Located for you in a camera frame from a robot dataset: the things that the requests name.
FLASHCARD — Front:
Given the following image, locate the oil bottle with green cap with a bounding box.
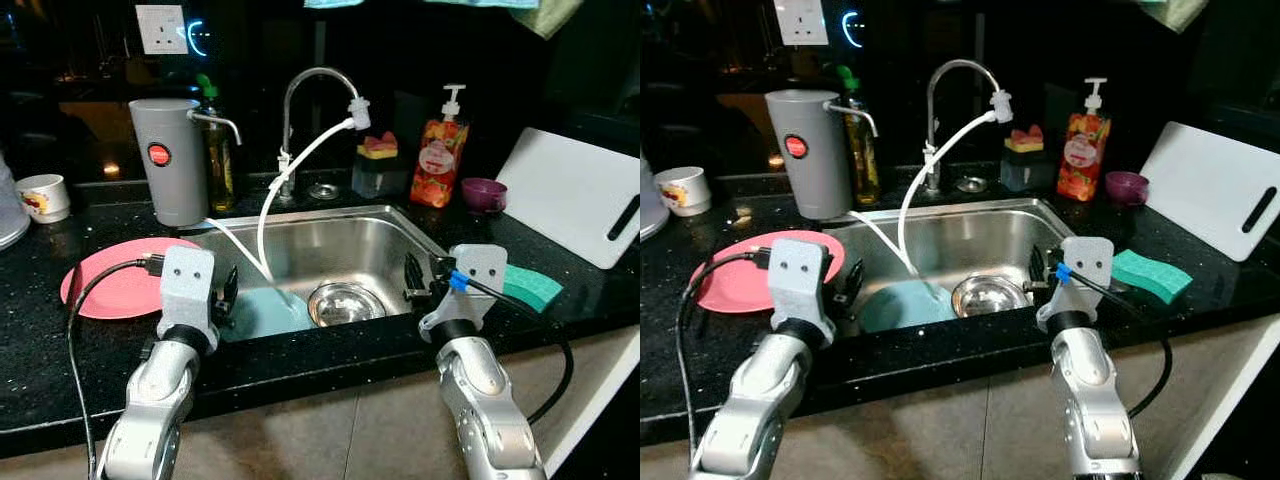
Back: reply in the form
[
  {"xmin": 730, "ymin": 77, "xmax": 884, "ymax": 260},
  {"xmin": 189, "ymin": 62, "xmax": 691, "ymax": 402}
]
[
  {"xmin": 195, "ymin": 73, "xmax": 239, "ymax": 214},
  {"xmin": 838, "ymin": 65, "xmax": 882, "ymax": 207}
]

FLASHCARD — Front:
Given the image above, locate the chrome gooseneck faucet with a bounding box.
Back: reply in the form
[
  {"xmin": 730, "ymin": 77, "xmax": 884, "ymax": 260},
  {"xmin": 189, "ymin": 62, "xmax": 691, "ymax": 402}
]
[
  {"xmin": 277, "ymin": 67, "xmax": 363, "ymax": 202},
  {"xmin": 924, "ymin": 59, "xmax": 1004, "ymax": 195}
]

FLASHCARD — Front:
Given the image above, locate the stainless steel bowl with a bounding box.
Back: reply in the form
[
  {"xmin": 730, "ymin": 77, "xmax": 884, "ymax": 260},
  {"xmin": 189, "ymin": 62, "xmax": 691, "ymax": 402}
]
[
  {"xmin": 307, "ymin": 281, "xmax": 389, "ymax": 329},
  {"xmin": 950, "ymin": 274, "xmax": 1032, "ymax": 320}
]

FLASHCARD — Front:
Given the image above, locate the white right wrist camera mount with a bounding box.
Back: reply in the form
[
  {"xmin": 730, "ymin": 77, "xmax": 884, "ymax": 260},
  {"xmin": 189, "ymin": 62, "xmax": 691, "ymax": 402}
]
[
  {"xmin": 420, "ymin": 243, "xmax": 509, "ymax": 344},
  {"xmin": 1036, "ymin": 237, "xmax": 1115, "ymax": 334}
]

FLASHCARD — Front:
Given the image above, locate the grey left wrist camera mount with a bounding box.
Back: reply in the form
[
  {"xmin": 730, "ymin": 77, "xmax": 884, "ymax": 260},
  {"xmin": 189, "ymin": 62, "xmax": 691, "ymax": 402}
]
[
  {"xmin": 158, "ymin": 245, "xmax": 218, "ymax": 337},
  {"xmin": 768, "ymin": 238, "xmax": 837, "ymax": 337}
]

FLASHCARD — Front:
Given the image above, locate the stainless steel sink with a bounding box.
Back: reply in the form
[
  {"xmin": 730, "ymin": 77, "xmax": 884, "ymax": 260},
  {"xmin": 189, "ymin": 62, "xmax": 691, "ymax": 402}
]
[
  {"xmin": 822, "ymin": 198, "xmax": 1079, "ymax": 332},
  {"xmin": 185, "ymin": 205, "xmax": 453, "ymax": 342}
]

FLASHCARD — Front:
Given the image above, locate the thick white hose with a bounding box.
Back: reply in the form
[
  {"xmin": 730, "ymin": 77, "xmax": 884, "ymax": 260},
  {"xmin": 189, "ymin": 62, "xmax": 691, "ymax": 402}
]
[
  {"xmin": 255, "ymin": 118, "xmax": 356, "ymax": 282},
  {"xmin": 896, "ymin": 110, "xmax": 996, "ymax": 277}
]

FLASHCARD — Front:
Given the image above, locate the grey water filter canister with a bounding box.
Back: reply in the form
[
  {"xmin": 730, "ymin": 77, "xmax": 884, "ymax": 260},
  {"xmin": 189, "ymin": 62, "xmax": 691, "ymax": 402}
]
[
  {"xmin": 765, "ymin": 89, "xmax": 880, "ymax": 222},
  {"xmin": 128, "ymin": 98, "xmax": 244, "ymax": 229}
]

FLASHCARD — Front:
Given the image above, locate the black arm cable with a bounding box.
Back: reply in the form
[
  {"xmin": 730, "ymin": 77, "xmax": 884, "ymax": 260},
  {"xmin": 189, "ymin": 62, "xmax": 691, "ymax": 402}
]
[
  {"xmin": 676, "ymin": 247, "xmax": 774, "ymax": 463},
  {"xmin": 449, "ymin": 271, "xmax": 577, "ymax": 427},
  {"xmin": 1054, "ymin": 262, "xmax": 1174, "ymax": 420},
  {"xmin": 66, "ymin": 254, "xmax": 167, "ymax": 480}
]

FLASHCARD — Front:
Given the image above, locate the green wavy sponge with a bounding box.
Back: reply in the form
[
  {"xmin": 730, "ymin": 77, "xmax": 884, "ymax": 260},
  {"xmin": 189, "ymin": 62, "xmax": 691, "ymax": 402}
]
[
  {"xmin": 1110, "ymin": 249, "xmax": 1195, "ymax": 306},
  {"xmin": 500, "ymin": 262, "xmax": 565, "ymax": 314}
]

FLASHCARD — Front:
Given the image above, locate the orange pump soap bottle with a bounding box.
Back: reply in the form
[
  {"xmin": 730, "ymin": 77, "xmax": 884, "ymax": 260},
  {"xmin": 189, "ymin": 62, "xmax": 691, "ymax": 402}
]
[
  {"xmin": 410, "ymin": 85, "xmax": 471, "ymax": 210},
  {"xmin": 1057, "ymin": 78, "xmax": 1113, "ymax": 204}
]

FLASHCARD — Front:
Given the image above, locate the white wall socket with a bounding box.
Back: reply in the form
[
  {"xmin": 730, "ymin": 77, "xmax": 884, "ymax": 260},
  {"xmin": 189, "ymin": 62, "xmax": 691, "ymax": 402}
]
[
  {"xmin": 776, "ymin": 0, "xmax": 829, "ymax": 46},
  {"xmin": 135, "ymin": 4, "xmax": 189, "ymax": 55}
]

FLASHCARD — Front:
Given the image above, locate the black sponge holder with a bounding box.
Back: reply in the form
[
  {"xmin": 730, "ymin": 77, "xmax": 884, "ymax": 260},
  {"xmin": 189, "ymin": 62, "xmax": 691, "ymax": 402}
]
[
  {"xmin": 1000, "ymin": 152, "xmax": 1056, "ymax": 194},
  {"xmin": 350, "ymin": 158, "xmax": 411, "ymax": 200}
]

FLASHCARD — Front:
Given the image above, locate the clear plastic container stack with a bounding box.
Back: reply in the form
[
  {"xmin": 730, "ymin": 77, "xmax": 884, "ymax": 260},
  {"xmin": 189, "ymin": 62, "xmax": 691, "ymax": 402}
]
[
  {"xmin": 640, "ymin": 160, "xmax": 669, "ymax": 241},
  {"xmin": 0, "ymin": 150, "xmax": 31, "ymax": 251}
]

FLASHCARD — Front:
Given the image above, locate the pink plate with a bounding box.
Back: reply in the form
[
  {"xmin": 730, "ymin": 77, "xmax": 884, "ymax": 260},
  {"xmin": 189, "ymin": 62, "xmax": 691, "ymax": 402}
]
[
  {"xmin": 690, "ymin": 230, "xmax": 847, "ymax": 315},
  {"xmin": 60, "ymin": 237, "xmax": 202, "ymax": 321}
]

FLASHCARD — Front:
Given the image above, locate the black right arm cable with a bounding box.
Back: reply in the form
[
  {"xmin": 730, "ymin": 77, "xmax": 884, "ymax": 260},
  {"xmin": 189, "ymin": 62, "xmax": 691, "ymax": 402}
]
[
  {"xmin": 1054, "ymin": 262, "xmax": 1174, "ymax": 420},
  {"xmin": 449, "ymin": 271, "xmax": 577, "ymax": 427}
]

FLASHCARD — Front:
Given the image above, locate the white printed cup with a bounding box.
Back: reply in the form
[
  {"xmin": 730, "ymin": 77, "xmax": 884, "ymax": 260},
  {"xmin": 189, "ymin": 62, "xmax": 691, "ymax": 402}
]
[
  {"xmin": 653, "ymin": 166, "xmax": 713, "ymax": 219},
  {"xmin": 14, "ymin": 174, "xmax": 72, "ymax": 225}
]

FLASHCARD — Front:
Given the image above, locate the yellow and red sponge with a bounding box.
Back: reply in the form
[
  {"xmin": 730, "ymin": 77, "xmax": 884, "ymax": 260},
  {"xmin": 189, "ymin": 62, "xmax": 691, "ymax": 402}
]
[
  {"xmin": 1005, "ymin": 125, "xmax": 1046, "ymax": 155},
  {"xmin": 357, "ymin": 131, "xmax": 399, "ymax": 162}
]

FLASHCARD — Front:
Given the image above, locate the olive green hanging cloth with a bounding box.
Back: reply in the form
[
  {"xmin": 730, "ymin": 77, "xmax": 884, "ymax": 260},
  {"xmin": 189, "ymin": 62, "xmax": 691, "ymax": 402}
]
[
  {"xmin": 1135, "ymin": 0, "xmax": 1211, "ymax": 33},
  {"xmin": 510, "ymin": 0, "xmax": 583, "ymax": 41}
]

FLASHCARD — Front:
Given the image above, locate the purple cup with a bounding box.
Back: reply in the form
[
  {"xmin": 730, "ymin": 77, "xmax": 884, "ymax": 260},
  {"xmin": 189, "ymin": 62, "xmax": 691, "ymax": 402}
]
[
  {"xmin": 1105, "ymin": 171, "xmax": 1151, "ymax": 209},
  {"xmin": 460, "ymin": 177, "xmax": 508, "ymax": 215}
]

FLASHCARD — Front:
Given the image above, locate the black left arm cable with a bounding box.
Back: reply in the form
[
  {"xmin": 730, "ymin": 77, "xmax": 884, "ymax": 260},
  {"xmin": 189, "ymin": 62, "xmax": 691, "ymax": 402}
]
[
  {"xmin": 676, "ymin": 247, "xmax": 774, "ymax": 463},
  {"xmin": 66, "ymin": 254, "xmax": 167, "ymax": 480}
]

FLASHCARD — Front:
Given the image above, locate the white cutting board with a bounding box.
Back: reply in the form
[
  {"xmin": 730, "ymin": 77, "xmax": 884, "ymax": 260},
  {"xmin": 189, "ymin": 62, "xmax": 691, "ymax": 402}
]
[
  {"xmin": 1140, "ymin": 121, "xmax": 1280, "ymax": 264},
  {"xmin": 495, "ymin": 127, "xmax": 641, "ymax": 272}
]

